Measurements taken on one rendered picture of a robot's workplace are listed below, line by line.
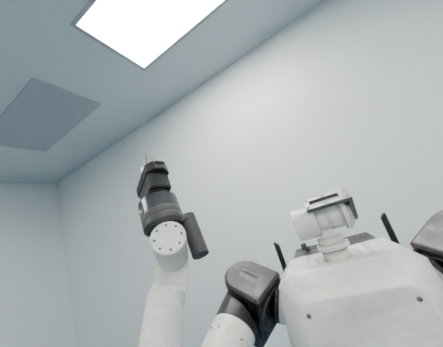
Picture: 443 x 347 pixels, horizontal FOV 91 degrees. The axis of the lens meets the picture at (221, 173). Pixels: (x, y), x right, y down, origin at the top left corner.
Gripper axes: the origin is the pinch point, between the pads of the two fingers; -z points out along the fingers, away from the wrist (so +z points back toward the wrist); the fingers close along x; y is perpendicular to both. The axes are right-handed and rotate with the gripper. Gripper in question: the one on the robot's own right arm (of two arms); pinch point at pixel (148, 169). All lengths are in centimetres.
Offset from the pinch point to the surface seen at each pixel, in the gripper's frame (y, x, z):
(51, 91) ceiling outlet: 29, -82, -174
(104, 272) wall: -32, -290, -94
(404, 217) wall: -171, -9, 26
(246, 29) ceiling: -106, 30, -148
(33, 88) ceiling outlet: 40, -81, -172
